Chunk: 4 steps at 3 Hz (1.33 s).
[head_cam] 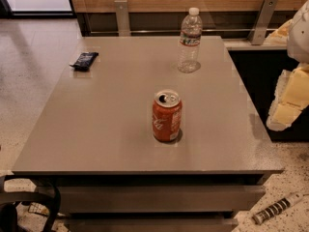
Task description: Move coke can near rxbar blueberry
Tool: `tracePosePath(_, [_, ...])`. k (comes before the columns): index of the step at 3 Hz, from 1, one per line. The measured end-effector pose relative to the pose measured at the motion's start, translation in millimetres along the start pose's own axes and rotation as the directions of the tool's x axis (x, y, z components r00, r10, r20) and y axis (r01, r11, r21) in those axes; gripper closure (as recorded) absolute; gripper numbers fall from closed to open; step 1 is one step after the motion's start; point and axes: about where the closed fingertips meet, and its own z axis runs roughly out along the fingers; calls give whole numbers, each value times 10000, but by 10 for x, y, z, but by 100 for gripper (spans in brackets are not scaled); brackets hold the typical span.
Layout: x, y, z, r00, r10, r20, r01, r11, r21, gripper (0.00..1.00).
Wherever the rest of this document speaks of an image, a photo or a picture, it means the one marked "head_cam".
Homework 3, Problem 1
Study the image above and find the black chair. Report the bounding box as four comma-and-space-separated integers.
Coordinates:
0, 175, 62, 232

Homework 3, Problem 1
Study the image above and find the grey drawer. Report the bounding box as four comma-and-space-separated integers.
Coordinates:
65, 217, 239, 232
58, 186, 266, 214

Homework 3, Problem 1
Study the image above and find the metal bracket post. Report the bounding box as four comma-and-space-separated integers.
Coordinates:
114, 0, 131, 37
248, 0, 278, 45

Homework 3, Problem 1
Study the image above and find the left metal bracket post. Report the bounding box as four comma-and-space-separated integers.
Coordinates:
114, 0, 131, 37

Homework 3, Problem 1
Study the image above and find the red coke can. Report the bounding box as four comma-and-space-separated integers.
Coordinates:
152, 89, 183, 142

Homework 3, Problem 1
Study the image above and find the upper grey drawer front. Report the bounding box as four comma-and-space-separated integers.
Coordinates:
58, 186, 266, 214

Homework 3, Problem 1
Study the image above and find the dark blue rxbar wrapper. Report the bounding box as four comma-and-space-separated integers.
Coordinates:
71, 52, 98, 72

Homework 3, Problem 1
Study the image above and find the striped cylinder on floor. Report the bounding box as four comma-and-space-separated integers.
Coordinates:
252, 192, 304, 225

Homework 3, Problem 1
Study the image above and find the horizontal metal rail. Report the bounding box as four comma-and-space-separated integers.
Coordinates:
89, 28, 276, 34

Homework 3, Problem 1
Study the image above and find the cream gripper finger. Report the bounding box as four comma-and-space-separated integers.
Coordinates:
267, 70, 301, 131
281, 63, 309, 110

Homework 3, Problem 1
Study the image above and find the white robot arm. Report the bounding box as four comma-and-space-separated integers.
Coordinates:
266, 0, 309, 131

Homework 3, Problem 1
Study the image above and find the lower grey drawer front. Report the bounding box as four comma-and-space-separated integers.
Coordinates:
65, 217, 239, 232

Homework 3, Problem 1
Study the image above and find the clear plastic water bottle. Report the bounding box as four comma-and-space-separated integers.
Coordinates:
178, 8, 203, 73

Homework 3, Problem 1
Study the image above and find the right metal bracket post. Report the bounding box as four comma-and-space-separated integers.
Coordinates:
248, 0, 278, 45

